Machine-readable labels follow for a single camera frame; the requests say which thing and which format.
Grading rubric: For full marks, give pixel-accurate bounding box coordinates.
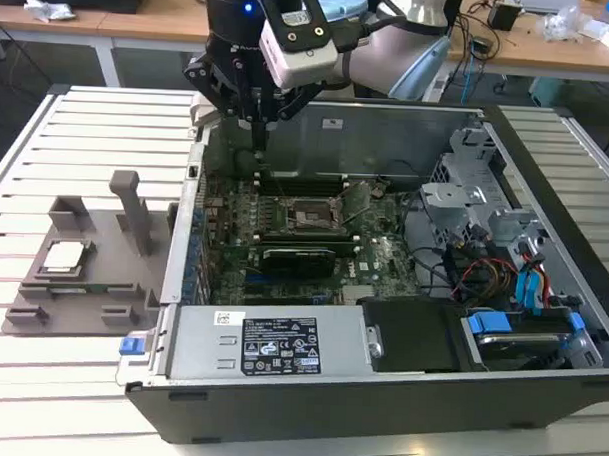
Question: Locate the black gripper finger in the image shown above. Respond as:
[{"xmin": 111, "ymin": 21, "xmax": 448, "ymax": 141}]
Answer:
[
  {"xmin": 180, "ymin": 54, "xmax": 264, "ymax": 152},
  {"xmin": 259, "ymin": 78, "xmax": 325, "ymax": 156}
]

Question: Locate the metal socket cover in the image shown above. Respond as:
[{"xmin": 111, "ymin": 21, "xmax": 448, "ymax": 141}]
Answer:
[{"xmin": 334, "ymin": 180, "xmax": 375, "ymax": 228}]

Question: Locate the silver CPU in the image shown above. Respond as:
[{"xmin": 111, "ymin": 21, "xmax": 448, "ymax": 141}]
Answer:
[{"xmin": 40, "ymin": 238, "xmax": 93, "ymax": 275}]

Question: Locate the CPU socket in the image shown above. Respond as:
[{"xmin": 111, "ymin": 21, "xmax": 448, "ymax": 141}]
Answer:
[{"xmin": 282, "ymin": 195, "xmax": 345, "ymax": 236}]

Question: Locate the white power strip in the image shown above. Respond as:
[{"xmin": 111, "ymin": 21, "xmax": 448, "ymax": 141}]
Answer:
[{"xmin": 422, "ymin": 74, "xmax": 450, "ymax": 104}]

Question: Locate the black graphics card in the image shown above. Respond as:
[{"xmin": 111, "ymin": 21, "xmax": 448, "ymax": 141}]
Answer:
[{"xmin": 259, "ymin": 242, "xmax": 338, "ymax": 281}]

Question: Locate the crumpled white paper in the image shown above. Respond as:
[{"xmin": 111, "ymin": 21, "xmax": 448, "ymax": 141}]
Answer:
[{"xmin": 21, "ymin": 0, "xmax": 77, "ymax": 25}]

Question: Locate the green motherboard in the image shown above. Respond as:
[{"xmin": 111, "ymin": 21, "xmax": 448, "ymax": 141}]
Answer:
[{"xmin": 195, "ymin": 169, "xmax": 430, "ymax": 314}]

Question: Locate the silver metal drive cage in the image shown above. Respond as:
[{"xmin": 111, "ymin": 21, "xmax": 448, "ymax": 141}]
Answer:
[{"xmin": 414, "ymin": 111, "xmax": 553, "ymax": 260}]

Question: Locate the tall black box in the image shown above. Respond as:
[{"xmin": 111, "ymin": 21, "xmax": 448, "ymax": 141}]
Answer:
[{"xmin": 443, "ymin": 0, "xmax": 465, "ymax": 29}]

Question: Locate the silver finned heat sink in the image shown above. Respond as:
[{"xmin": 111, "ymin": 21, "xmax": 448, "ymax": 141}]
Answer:
[{"xmin": 340, "ymin": 282, "xmax": 380, "ymax": 307}]

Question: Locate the black power adapter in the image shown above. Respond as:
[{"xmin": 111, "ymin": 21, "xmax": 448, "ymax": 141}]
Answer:
[{"xmin": 469, "ymin": 36, "xmax": 496, "ymax": 60}]

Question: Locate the grey parts rack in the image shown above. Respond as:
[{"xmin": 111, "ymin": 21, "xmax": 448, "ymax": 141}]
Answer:
[{"xmin": 2, "ymin": 165, "xmax": 181, "ymax": 345}]

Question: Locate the small black box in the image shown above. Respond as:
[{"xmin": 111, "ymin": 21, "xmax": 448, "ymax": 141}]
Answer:
[{"xmin": 485, "ymin": 0, "xmax": 523, "ymax": 32}]

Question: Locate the green RAM stick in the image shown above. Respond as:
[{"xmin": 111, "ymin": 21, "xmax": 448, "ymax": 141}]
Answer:
[{"xmin": 45, "ymin": 279, "xmax": 117, "ymax": 298}]

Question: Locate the grey power supply unit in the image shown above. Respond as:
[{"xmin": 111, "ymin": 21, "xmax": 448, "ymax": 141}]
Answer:
[{"xmin": 164, "ymin": 302, "xmax": 377, "ymax": 387}]

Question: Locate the pale teal box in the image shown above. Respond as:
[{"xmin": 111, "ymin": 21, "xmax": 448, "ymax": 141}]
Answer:
[{"xmin": 527, "ymin": 75, "xmax": 575, "ymax": 109}]

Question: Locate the black plastic shroud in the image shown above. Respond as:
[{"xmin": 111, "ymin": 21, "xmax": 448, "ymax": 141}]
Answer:
[{"xmin": 353, "ymin": 295, "xmax": 472, "ymax": 379}]

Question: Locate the blue case latch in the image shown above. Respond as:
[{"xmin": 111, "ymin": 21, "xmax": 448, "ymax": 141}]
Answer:
[{"xmin": 118, "ymin": 333, "xmax": 148, "ymax": 359}]

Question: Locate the silver laptop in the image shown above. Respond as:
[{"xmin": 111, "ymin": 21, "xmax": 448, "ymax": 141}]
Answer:
[{"xmin": 519, "ymin": 0, "xmax": 583, "ymax": 15}]

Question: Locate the clear plastic bag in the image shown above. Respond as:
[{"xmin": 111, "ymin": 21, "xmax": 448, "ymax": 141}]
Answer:
[{"xmin": 534, "ymin": 4, "xmax": 596, "ymax": 45}]

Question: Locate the black PC case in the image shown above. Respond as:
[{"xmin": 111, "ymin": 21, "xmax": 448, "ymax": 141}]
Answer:
[{"xmin": 112, "ymin": 87, "xmax": 609, "ymax": 456}]

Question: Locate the hard disk with blue carrier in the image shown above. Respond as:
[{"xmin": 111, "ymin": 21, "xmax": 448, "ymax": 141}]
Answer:
[{"xmin": 460, "ymin": 307, "xmax": 591, "ymax": 377}]

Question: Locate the grey case handle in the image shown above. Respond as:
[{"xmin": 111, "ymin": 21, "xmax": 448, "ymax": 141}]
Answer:
[{"xmin": 188, "ymin": 90, "xmax": 224, "ymax": 132}]

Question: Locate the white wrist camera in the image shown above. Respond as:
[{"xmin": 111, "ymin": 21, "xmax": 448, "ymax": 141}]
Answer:
[{"xmin": 256, "ymin": 0, "xmax": 341, "ymax": 93}]

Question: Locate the wooden desk white frame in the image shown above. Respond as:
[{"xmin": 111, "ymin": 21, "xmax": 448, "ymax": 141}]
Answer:
[
  {"xmin": 0, "ymin": 0, "xmax": 213, "ymax": 92},
  {"xmin": 429, "ymin": 0, "xmax": 609, "ymax": 85}
]

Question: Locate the silver cage bracket plate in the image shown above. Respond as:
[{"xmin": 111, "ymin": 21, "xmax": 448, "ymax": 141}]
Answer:
[{"xmin": 417, "ymin": 180, "xmax": 490, "ymax": 216}]

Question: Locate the black wire bundle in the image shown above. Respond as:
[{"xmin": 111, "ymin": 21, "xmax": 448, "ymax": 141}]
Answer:
[{"xmin": 440, "ymin": 223, "xmax": 494, "ymax": 304}]

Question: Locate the red yellow wire bundle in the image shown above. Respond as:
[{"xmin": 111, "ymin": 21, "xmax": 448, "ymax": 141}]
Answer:
[{"xmin": 454, "ymin": 255, "xmax": 523, "ymax": 303}]

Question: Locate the blue data wire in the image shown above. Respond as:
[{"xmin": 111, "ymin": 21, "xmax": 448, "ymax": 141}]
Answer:
[{"xmin": 511, "ymin": 247, "xmax": 550, "ymax": 321}]

